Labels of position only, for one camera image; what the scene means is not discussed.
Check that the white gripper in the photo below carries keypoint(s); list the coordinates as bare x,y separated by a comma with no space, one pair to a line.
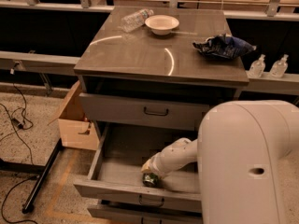
163,162

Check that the crushed green can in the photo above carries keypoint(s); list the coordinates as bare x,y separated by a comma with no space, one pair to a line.
150,180

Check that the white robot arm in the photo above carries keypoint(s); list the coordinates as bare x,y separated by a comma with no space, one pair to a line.
237,150

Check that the grey open middle drawer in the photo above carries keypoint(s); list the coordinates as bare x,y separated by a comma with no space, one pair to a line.
115,174

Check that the grey top drawer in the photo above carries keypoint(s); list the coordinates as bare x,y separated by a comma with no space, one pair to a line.
152,113

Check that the grey bottom drawer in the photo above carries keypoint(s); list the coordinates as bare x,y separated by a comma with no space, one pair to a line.
142,215

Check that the grey drawer cabinet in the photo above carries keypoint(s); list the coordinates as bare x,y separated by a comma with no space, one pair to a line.
143,65

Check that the cardboard box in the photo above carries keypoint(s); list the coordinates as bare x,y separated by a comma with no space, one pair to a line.
76,131

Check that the white bowl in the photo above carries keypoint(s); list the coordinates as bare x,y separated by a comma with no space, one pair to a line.
161,24

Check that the blue chip bag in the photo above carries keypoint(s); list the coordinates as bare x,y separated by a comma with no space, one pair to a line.
224,46

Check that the clear plastic water bottle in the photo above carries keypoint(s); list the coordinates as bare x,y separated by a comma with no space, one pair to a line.
135,20

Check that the clear sanitizer bottle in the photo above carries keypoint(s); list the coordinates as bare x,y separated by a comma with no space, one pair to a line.
257,67
279,67

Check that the black table leg frame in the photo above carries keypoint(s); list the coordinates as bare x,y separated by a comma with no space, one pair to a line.
40,173

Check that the grey metal rail shelf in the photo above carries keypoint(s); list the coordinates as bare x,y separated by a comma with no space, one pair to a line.
38,63

